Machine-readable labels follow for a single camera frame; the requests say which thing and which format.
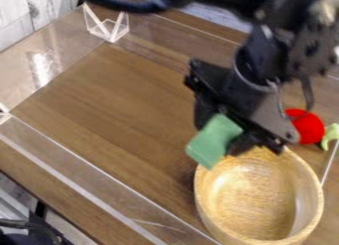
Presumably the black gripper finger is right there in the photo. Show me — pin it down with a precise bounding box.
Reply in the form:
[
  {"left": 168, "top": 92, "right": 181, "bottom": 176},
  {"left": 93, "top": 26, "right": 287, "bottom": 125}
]
[
  {"left": 228, "top": 132, "right": 284, "bottom": 156},
  {"left": 193, "top": 92, "right": 223, "bottom": 130}
]

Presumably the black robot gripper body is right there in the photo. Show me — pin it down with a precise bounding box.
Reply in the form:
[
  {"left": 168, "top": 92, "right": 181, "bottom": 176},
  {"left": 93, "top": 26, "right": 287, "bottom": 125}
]
[{"left": 184, "top": 22, "right": 339, "bottom": 144}]

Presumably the green rectangular block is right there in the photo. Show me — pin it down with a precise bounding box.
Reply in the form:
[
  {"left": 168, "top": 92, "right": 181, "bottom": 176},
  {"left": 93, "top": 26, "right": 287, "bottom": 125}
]
[{"left": 185, "top": 114, "right": 244, "bottom": 169}]

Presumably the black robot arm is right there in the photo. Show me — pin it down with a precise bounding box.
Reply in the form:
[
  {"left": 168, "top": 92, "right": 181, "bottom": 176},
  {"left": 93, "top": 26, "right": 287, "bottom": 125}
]
[{"left": 168, "top": 0, "right": 339, "bottom": 160}]

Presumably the brown wooden bowl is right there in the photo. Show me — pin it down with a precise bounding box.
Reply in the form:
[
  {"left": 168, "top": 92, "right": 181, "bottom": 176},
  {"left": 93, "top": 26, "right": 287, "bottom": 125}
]
[{"left": 193, "top": 148, "right": 324, "bottom": 245}]

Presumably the red felt strawberry toy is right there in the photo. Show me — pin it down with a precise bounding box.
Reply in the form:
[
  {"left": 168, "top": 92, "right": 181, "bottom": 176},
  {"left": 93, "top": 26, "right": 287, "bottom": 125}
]
[{"left": 284, "top": 108, "right": 339, "bottom": 151}]

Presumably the black clamp at table edge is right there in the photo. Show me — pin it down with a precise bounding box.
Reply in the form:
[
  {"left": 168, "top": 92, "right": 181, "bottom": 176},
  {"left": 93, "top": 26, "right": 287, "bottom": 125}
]
[{"left": 0, "top": 214, "right": 75, "bottom": 245}]

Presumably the clear acrylic back wall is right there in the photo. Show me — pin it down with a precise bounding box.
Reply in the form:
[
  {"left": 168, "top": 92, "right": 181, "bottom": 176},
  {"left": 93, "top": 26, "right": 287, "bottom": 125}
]
[{"left": 123, "top": 4, "right": 339, "bottom": 124}]

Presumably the clear acrylic wall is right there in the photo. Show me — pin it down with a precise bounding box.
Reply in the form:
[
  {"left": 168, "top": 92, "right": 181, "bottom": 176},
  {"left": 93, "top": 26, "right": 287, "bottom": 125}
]
[
  {"left": 0, "top": 101, "right": 220, "bottom": 245},
  {"left": 0, "top": 7, "right": 103, "bottom": 112},
  {"left": 123, "top": 4, "right": 339, "bottom": 124}
]

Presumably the clear acrylic corner bracket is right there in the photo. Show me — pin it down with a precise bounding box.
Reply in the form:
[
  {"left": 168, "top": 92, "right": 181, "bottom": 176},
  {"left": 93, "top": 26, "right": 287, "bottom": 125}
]
[{"left": 83, "top": 4, "right": 129, "bottom": 43}]

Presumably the clear acrylic front wall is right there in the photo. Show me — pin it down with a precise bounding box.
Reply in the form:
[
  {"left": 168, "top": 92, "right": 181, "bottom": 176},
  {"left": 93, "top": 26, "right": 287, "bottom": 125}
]
[{"left": 0, "top": 101, "right": 220, "bottom": 245}]

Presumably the clear acrylic left wall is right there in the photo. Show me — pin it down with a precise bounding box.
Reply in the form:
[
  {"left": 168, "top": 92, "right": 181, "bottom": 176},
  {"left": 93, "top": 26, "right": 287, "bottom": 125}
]
[{"left": 0, "top": 7, "right": 103, "bottom": 112}]

